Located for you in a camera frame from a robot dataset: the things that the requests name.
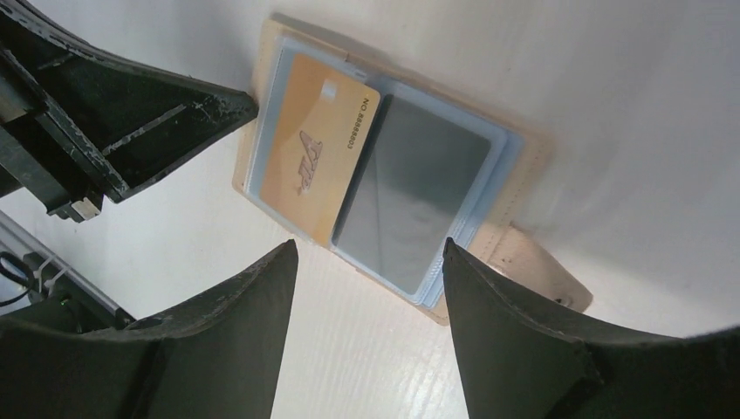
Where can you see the gold VIP card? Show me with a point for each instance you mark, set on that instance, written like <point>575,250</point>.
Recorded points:
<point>322,125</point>

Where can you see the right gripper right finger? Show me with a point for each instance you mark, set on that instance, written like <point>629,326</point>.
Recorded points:
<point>521,355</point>

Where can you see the grey card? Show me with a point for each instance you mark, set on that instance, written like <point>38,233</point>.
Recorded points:
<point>411,187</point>

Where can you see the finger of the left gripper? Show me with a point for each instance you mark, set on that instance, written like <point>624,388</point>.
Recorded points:
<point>80,125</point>

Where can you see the beige card holder wallet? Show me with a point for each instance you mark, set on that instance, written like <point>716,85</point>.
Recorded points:
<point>483,225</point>

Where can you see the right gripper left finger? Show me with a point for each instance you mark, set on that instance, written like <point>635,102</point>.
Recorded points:
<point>215,355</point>

